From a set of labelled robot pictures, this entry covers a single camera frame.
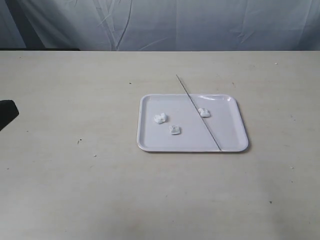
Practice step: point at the white backdrop curtain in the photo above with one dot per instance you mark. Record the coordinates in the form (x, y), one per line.
(160, 25)

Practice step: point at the white marshmallow bottom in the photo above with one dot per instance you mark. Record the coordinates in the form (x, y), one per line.
(160, 118)

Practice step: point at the white marshmallow top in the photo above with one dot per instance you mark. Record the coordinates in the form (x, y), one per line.
(204, 113)

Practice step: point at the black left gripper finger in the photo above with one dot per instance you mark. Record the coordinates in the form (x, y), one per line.
(8, 112)

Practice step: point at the white plastic tray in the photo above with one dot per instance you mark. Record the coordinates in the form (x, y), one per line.
(225, 122)

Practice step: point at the white marshmallow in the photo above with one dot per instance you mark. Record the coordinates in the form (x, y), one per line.
(160, 118)
(174, 130)
(204, 113)

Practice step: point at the thin metal skewer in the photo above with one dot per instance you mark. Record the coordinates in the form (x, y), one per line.
(196, 109)

